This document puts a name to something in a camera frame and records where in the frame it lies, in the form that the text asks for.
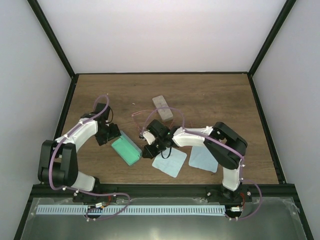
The light grey glasses case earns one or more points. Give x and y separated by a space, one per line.
161 105

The light blue slotted cable duct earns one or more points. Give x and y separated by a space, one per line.
138 210

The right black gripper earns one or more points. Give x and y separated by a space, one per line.
152 153

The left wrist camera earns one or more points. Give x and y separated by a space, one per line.
102 110

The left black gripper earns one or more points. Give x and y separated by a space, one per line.
115 133

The light blue cloth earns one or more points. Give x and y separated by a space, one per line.
170 161
201 158

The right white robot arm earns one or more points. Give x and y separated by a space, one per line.
224 144

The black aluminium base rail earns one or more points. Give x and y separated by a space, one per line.
214 193

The blue-grey glasses case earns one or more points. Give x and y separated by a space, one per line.
127 149

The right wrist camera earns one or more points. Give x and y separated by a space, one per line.
155 132

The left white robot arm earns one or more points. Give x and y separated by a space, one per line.
58 162

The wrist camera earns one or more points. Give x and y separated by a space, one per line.
155 132
102 110

